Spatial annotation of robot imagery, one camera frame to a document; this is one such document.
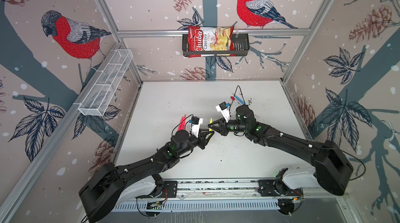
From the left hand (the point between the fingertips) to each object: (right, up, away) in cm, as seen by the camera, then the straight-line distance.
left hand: (212, 133), depth 74 cm
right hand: (-3, +2, +1) cm, 3 cm away
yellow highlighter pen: (-1, +6, +1) cm, 6 cm away
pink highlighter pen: (-19, -1, +23) cm, 30 cm away
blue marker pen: (+22, +14, +35) cm, 44 cm away
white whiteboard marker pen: (+19, +13, +33) cm, 40 cm away
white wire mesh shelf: (-55, +16, -2) cm, 57 cm away
